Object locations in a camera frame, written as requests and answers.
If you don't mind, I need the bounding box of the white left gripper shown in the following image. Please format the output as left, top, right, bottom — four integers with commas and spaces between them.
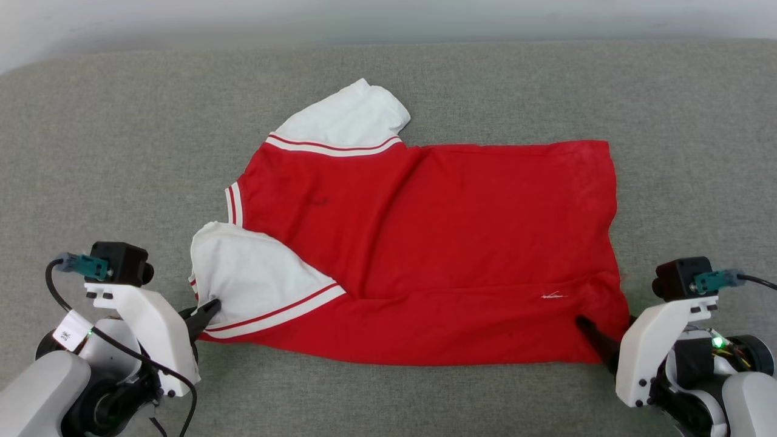
84, 282, 223, 399

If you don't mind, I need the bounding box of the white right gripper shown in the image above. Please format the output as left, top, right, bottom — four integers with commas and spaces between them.
575, 295, 719, 408

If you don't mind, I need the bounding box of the red and white garment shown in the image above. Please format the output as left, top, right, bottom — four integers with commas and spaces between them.
188, 78, 633, 367

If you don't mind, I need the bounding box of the white paper cable tag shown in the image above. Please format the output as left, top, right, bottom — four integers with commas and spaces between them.
52, 310, 93, 352

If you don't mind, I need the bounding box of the black right camera cable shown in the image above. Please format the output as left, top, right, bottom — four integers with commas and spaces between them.
693, 269, 777, 296

